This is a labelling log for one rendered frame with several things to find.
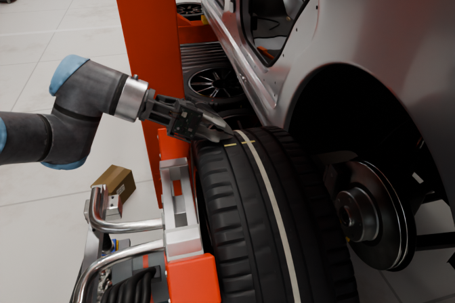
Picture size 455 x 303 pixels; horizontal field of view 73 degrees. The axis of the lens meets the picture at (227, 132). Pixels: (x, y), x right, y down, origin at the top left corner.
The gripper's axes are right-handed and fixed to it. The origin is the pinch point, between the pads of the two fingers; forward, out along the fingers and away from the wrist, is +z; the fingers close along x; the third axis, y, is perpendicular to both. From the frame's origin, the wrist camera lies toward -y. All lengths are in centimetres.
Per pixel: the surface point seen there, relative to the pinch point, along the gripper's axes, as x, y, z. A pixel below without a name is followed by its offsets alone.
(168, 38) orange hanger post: 15.0, -30.2, -19.1
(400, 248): -10, 12, 51
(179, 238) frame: -17.5, 19.4, -6.5
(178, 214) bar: -17.6, 10.8, -6.1
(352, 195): -5.2, -3.3, 43.4
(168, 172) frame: -12.6, 3.1, -9.9
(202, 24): 43, -234, 10
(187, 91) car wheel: -12, -154, 9
